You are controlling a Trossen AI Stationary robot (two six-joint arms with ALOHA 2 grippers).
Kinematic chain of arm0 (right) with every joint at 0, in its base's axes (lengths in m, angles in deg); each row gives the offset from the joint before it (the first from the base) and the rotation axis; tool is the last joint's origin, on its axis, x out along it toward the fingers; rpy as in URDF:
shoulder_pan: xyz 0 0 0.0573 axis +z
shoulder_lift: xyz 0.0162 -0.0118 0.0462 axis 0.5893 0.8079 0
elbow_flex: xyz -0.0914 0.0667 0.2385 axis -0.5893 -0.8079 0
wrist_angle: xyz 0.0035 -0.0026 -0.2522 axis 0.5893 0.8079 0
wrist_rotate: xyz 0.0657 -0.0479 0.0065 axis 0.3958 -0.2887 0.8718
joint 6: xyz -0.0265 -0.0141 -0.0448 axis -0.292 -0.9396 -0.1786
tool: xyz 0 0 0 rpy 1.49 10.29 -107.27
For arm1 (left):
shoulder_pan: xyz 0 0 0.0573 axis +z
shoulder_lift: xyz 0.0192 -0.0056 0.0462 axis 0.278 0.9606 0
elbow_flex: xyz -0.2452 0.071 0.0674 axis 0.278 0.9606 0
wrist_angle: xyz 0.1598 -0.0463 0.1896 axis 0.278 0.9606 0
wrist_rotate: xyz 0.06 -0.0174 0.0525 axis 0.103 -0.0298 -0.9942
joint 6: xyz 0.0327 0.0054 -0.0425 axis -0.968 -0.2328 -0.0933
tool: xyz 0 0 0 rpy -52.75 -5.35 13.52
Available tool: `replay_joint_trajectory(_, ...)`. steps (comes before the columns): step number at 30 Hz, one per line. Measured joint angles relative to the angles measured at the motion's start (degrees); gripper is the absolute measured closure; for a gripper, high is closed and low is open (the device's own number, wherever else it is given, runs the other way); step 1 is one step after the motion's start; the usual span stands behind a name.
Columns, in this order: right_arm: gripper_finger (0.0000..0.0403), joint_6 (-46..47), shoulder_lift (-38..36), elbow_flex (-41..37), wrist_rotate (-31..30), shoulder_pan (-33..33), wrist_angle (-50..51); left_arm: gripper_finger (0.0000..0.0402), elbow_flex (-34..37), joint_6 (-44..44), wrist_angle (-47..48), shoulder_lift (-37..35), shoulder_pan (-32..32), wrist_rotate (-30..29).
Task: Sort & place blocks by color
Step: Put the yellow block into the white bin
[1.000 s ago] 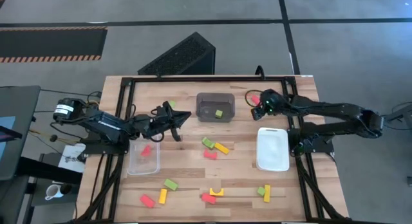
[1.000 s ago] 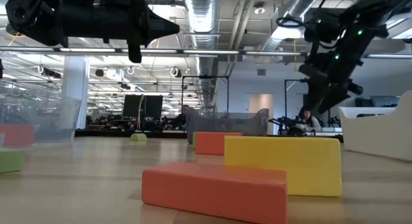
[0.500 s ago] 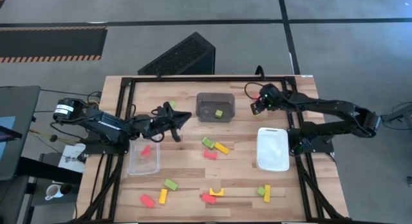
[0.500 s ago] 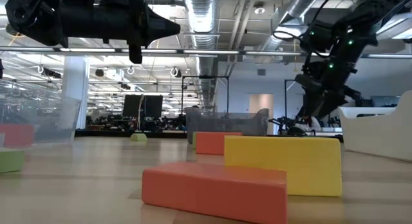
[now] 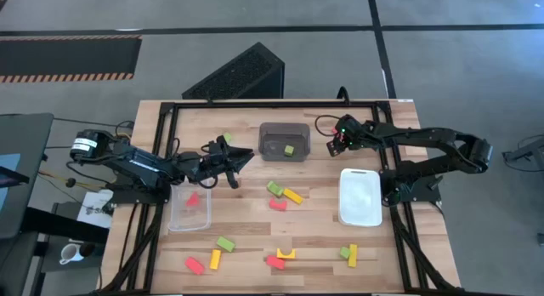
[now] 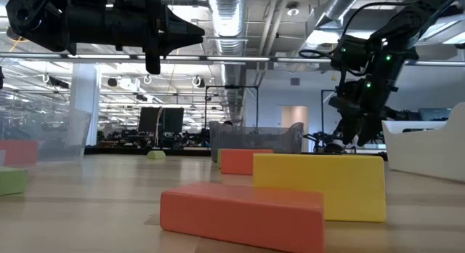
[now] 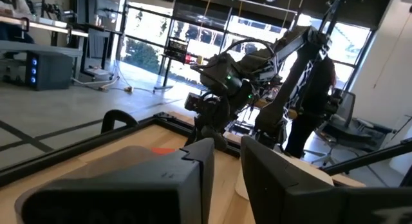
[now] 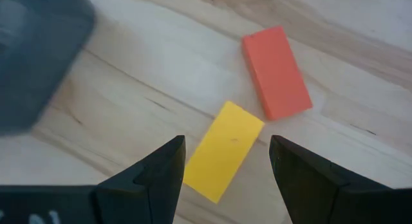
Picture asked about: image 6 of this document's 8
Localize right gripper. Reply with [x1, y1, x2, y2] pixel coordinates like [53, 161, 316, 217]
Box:
[328, 76, 399, 148]

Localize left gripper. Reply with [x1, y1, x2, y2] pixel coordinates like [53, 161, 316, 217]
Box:
[65, 0, 206, 76]

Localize yellow arch block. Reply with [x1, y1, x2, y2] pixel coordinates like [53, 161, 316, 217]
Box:
[252, 153, 387, 223]

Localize red arch block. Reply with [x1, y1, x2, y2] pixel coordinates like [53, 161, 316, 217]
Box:
[219, 148, 275, 176]

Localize red rectangular block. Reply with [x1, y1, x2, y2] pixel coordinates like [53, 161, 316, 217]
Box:
[159, 181, 326, 253]
[0, 139, 40, 167]

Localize green rectangular block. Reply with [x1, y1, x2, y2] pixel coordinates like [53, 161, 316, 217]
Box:
[0, 166, 30, 197]

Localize black idle robot arms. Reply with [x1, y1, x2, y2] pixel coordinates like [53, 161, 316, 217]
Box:
[304, 131, 344, 154]

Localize beige door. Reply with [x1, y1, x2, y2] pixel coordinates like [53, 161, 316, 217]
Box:
[280, 105, 310, 153]

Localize white plastic bin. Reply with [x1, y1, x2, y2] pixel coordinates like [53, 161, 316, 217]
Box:
[381, 102, 465, 184]

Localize long overhead light bar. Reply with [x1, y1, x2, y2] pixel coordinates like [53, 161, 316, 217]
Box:
[0, 52, 465, 67]

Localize dark wide monitor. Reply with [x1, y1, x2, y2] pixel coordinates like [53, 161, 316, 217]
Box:
[417, 107, 453, 122]

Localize black computer monitor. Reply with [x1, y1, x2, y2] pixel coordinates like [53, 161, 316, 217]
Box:
[137, 106, 161, 134]
[162, 107, 185, 134]

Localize rectangular ceiling light panel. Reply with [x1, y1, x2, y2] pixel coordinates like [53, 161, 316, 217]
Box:
[307, 29, 343, 47]

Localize grey translucent plastic bin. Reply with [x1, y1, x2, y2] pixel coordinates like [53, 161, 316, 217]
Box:
[209, 121, 304, 164]

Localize white square column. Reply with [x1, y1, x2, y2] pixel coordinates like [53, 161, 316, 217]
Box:
[68, 63, 102, 147]

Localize clear plastic bin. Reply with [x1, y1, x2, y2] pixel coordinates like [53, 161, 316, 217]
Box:
[0, 107, 92, 166]

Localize black rectangular gantry frame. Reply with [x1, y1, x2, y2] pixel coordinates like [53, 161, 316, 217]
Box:
[204, 84, 260, 130]
[320, 88, 337, 137]

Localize silver spiral air duct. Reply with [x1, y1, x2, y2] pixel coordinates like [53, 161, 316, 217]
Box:
[207, 0, 248, 119]
[297, 0, 366, 60]

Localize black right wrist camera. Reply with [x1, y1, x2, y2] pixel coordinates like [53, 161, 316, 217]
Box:
[331, 33, 372, 78]

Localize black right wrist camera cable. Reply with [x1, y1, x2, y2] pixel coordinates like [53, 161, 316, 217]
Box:
[298, 1, 413, 61]

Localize black aluminium rig frame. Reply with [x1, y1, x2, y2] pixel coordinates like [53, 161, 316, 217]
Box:
[84, 146, 389, 161]

